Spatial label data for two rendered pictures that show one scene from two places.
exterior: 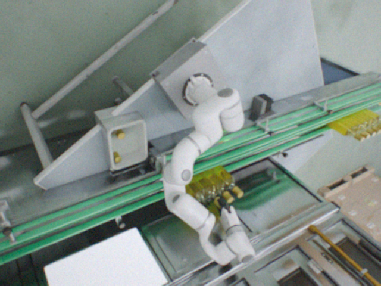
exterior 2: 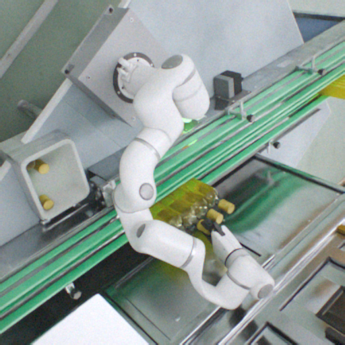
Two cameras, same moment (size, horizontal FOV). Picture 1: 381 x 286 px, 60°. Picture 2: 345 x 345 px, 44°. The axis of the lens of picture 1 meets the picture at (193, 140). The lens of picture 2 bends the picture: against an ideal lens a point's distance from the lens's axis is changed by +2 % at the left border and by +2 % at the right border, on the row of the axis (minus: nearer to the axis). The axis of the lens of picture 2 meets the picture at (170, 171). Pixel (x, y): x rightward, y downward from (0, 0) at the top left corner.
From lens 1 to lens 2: 0.19 m
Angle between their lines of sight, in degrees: 2
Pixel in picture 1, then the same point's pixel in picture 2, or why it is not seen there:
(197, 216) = (178, 247)
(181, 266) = (176, 329)
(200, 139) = (153, 137)
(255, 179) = (244, 186)
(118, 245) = (77, 325)
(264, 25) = not seen: outside the picture
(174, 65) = (92, 48)
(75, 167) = not seen: outside the picture
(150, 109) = (77, 124)
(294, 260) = (330, 279)
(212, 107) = (158, 86)
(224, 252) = (230, 290)
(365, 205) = not seen: outside the picture
